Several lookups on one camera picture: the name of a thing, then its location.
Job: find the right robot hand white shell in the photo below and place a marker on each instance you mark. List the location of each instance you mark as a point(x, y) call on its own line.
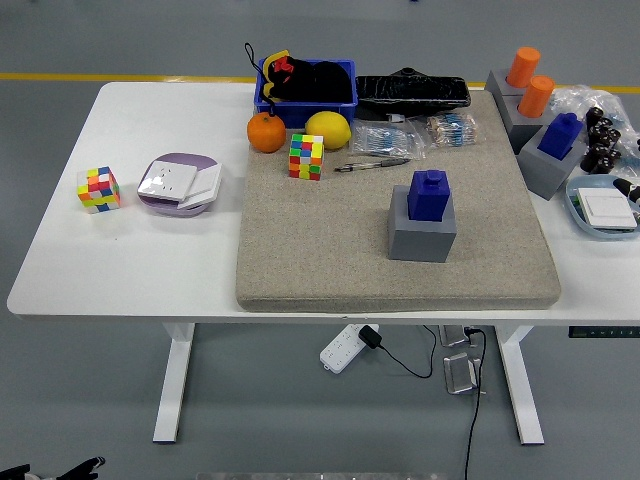
point(631, 191)

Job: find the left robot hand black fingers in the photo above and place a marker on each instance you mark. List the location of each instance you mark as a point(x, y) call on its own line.
point(82, 469)

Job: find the blue square seal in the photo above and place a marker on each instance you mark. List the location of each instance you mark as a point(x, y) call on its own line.
point(429, 197)
point(560, 136)

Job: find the orange cylinder seal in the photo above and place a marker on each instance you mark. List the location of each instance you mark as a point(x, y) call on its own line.
point(535, 97)
point(522, 67)

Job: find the light blue plate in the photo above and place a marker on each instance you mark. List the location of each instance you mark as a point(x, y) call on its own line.
point(600, 182)

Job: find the black knob white dots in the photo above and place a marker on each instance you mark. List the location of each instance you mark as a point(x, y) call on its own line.
point(613, 137)
point(610, 164)
point(590, 163)
point(597, 134)
point(594, 116)
point(602, 150)
point(605, 125)

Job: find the grey cube holder square slot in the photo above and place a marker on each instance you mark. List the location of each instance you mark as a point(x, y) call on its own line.
point(542, 172)
point(420, 244)

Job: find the crumpled clear plastic bag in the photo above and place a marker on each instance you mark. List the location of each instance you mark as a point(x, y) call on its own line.
point(575, 102)

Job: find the white table leg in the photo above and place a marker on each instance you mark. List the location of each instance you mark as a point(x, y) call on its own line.
point(522, 390)
point(172, 385)

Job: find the grey cube holder round slot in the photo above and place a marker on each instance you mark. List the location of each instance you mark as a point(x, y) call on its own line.
point(520, 127)
point(496, 84)

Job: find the table height control panel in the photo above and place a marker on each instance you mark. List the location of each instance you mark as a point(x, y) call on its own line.
point(605, 332)

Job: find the clear bag of resistors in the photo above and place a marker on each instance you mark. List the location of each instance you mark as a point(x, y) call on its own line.
point(450, 131)
point(382, 140)

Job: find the white usb plug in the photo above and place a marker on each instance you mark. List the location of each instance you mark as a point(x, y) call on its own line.
point(396, 118)

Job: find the grey ballpoint pen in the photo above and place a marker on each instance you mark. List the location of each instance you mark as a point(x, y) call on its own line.
point(380, 163)

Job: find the rubik's cube white edges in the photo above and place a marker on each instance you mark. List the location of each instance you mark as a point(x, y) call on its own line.
point(306, 157)
point(99, 191)

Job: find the white power strip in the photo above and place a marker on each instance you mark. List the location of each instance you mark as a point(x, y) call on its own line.
point(340, 352)

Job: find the black power adapter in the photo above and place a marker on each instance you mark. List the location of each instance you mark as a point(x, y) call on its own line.
point(370, 336)

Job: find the yellow lemon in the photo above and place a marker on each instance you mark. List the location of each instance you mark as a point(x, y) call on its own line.
point(327, 130)

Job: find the grey-brown mat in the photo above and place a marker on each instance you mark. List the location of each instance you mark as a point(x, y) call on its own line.
point(320, 240)

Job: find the purple plate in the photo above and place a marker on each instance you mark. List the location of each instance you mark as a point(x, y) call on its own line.
point(180, 159)

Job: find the black cloth pouch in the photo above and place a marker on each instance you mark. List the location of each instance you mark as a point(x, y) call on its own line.
point(322, 82)

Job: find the blue plastic bin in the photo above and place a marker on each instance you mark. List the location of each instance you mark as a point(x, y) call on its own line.
point(300, 111)

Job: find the orange fruit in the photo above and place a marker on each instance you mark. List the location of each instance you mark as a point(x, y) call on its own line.
point(266, 132)

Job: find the yellow black toy red bow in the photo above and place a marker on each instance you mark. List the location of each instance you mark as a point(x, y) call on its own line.
point(272, 65)

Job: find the metal clear bracket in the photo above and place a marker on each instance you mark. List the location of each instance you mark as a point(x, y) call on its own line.
point(460, 375)
point(455, 336)

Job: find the white wall socket panel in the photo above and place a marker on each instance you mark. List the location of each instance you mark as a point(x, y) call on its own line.
point(165, 180)

